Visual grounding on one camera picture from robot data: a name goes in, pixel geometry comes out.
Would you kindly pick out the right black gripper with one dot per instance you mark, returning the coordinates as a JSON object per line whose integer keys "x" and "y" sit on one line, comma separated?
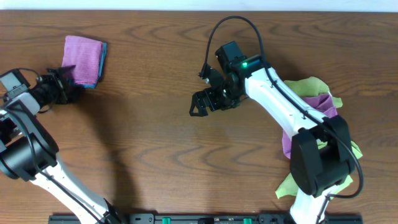
{"x": 197, "y": 98}

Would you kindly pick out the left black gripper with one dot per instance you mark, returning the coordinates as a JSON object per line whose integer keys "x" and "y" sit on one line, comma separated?
{"x": 61, "y": 86}

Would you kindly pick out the purple cloth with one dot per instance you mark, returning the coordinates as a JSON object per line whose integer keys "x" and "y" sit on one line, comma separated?
{"x": 322, "y": 103}
{"x": 85, "y": 54}

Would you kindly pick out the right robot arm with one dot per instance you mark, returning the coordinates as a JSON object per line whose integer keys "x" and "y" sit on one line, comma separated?
{"x": 321, "y": 158}

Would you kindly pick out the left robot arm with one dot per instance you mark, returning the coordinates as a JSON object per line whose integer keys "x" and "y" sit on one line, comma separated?
{"x": 28, "y": 151}

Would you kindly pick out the folded blue cloth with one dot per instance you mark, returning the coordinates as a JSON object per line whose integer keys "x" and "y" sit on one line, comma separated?
{"x": 104, "y": 50}

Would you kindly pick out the upper green cloth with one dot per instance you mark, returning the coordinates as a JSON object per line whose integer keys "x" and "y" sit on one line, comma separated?
{"x": 312, "y": 87}

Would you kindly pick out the green cloth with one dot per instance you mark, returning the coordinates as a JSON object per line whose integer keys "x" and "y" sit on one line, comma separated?
{"x": 289, "y": 187}
{"x": 312, "y": 87}

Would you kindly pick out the crumpled purple cloth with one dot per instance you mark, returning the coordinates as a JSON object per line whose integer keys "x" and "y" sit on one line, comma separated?
{"x": 322, "y": 103}

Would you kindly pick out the lower green cloth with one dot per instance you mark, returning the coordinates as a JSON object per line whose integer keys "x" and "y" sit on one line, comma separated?
{"x": 289, "y": 187}

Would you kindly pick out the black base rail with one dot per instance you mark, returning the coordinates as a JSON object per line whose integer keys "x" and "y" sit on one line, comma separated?
{"x": 263, "y": 218}

